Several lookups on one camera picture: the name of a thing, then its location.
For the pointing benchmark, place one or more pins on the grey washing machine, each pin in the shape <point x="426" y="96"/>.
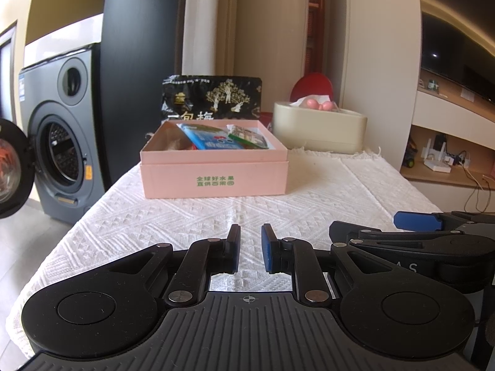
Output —
<point x="77" y="123"/>

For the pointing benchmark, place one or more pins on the white textured tablecloth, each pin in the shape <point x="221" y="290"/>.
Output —
<point x="193" y="216"/>

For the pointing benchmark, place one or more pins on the tall black cabinet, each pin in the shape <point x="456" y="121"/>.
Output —
<point x="135" y="46"/>

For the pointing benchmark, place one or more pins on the black television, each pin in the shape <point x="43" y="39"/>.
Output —
<point x="464" y="65"/>

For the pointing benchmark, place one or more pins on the beige tissue box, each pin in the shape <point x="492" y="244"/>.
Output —
<point x="317" y="131"/>

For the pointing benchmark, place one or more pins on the white wooden shelf unit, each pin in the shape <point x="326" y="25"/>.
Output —
<point x="444" y="123"/>

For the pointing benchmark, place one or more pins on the small toy car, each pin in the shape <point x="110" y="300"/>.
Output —
<point x="409" y="156"/>

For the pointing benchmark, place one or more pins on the white router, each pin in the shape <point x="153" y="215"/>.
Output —
<point x="439" y="168"/>

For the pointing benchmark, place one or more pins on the blue snack packet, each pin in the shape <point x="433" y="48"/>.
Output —
<point x="212" y="139"/>

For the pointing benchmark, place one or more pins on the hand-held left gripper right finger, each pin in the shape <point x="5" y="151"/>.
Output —
<point x="268" y="247"/>

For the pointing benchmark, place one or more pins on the white power strip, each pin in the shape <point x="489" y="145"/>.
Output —
<point x="458" y="158"/>

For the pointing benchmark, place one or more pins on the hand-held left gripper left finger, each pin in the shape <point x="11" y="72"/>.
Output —
<point x="231" y="251"/>

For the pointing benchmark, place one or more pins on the black snack bag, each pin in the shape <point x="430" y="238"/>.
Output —
<point x="216" y="92"/>

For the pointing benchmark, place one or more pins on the red round chair back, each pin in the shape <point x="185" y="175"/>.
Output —
<point x="313" y="83"/>

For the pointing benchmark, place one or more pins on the small white card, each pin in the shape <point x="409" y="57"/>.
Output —
<point x="467" y="95"/>

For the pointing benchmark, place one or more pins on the clear packet green label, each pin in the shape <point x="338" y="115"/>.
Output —
<point x="247" y="137"/>

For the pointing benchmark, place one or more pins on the pink cardboard box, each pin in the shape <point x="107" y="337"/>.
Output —
<point x="212" y="177"/>

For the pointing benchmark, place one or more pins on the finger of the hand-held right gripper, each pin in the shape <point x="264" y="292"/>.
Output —
<point x="417" y="221"/>
<point x="386" y="239"/>

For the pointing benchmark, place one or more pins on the beige curtain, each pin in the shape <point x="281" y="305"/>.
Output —
<point x="205" y="23"/>

